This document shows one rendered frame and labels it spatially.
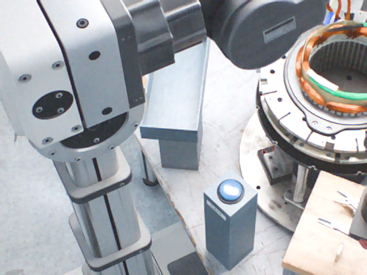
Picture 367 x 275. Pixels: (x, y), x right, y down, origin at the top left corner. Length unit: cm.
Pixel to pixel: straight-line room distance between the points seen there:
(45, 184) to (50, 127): 201
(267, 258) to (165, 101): 39
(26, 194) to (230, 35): 204
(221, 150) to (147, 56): 113
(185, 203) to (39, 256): 94
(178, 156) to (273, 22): 104
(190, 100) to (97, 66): 92
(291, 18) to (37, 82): 23
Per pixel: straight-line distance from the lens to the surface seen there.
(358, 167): 153
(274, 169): 172
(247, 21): 71
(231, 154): 180
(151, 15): 68
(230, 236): 153
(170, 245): 228
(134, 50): 67
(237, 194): 146
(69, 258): 258
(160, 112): 157
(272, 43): 74
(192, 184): 177
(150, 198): 264
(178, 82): 161
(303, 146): 149
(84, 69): 66
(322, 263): 139
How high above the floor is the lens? 234
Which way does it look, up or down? 60 degrees down
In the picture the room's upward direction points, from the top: 2 degrees counter-clockwise
